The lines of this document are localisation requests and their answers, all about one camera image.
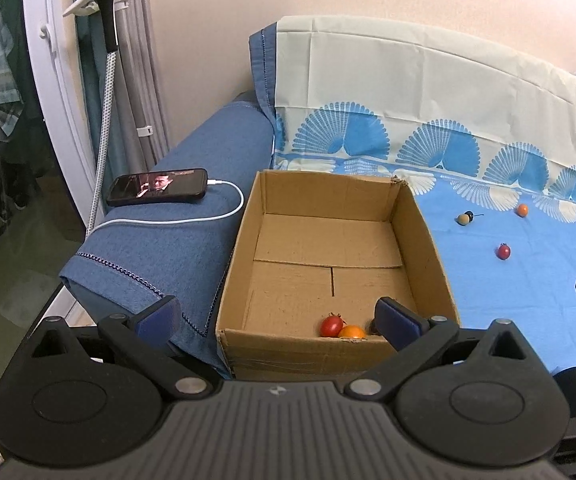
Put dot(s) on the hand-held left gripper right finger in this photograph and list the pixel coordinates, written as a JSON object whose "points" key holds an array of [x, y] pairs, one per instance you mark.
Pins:
{"points": [[392, 322]]}

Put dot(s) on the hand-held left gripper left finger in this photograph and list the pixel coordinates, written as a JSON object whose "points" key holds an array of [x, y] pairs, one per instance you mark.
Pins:
{"points": [[160, 319]]}

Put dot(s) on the large orange cherry tomato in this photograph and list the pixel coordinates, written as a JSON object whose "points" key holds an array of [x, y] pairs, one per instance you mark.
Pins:
{"points": [[351, 332]]}

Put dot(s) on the red cherry tomato green calyx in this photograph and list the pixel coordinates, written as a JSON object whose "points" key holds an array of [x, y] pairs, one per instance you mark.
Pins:
{"points": [[330, 326]]}

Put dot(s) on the brown cardboard box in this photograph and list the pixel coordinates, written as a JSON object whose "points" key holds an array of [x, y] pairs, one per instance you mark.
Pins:
{"points": [[318, 240]]}

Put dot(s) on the small orange cherry tomato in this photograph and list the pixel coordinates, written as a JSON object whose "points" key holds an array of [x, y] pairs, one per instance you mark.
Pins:
{"points": [[521, 210]]}

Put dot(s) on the beige round berry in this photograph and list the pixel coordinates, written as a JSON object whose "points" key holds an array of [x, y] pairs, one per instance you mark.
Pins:
{"points": [[462, 219]]}

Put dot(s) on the black smartphone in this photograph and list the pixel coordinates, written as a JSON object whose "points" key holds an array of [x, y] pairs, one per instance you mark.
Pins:
{"points": [[158, 187]]}

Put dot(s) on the black berry with stem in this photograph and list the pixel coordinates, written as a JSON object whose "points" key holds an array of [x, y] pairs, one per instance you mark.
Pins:
{"points": [[470, 216]]}

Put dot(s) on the blue white fan-print cloth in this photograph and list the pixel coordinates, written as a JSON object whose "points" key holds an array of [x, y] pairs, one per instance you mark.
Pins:
{"points": [[417, 85]]}

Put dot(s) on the white door frame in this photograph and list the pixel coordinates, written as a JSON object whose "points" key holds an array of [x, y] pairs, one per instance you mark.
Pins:
{"points": [[48, 85]]}

